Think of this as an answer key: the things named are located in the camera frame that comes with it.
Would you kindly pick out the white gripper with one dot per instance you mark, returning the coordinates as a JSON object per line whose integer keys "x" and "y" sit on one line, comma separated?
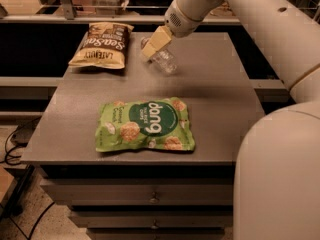
{"x": 182, "y": 24}

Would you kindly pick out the clear plastic water bottle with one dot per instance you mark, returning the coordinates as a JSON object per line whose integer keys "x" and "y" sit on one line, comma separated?
{"x": 159, "y": 58}

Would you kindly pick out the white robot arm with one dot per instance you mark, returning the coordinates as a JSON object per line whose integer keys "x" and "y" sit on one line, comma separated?
{"x": 277, "y": 176}

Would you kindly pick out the brown sea salt chip bag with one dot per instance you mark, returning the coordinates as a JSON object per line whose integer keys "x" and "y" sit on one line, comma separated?
{"x": 105, "y": 46}

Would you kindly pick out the green dang rice chips bag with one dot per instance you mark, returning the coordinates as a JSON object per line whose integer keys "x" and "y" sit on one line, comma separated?
{"x": 157, "y": 124}

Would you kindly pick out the grey metal railing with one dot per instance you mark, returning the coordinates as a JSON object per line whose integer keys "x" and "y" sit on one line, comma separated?
{"x": 74, "y": 11}

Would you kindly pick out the grey drawer cabinet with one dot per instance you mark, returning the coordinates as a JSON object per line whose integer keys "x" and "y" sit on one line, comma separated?
{"x": 149, "y": 195}

